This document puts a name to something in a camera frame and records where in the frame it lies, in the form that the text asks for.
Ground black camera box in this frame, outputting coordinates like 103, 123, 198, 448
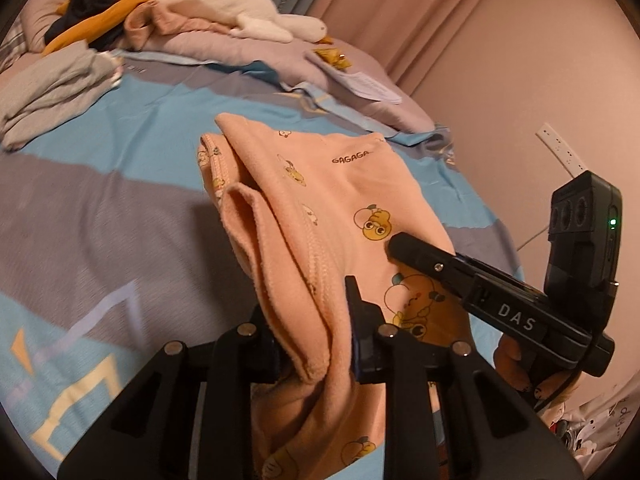
544, 170, 623, 333

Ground white paper sheet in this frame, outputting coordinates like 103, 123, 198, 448
326, 67, 402, 105

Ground mauve pillow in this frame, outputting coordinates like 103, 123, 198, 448
20, 0, 67, 53

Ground pink cartoon print garment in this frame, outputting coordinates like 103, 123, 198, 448
198, 113, 472, 479

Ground blue grey patterned bedsheet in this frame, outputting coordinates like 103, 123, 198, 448
1, 54, 522, 474

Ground folded grey clothes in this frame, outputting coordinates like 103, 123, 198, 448
1, 41, 122, 152

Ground mauve quilt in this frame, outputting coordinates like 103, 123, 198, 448
126, 27, 435, 133

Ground pink crumpled garment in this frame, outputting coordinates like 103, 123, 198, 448
124, 0, 231, 51

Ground white power strip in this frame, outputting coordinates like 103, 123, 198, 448
535, 122, 587, 178

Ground plaid pillow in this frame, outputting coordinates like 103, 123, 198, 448
0, 16, 27, 72

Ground small yellow plush toy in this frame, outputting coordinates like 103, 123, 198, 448
314, 48, 352, 72

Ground right hand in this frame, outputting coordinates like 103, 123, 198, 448
494, 335, 582, 403

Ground dark navy garment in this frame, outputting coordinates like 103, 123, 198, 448
44, 0, 124, 51

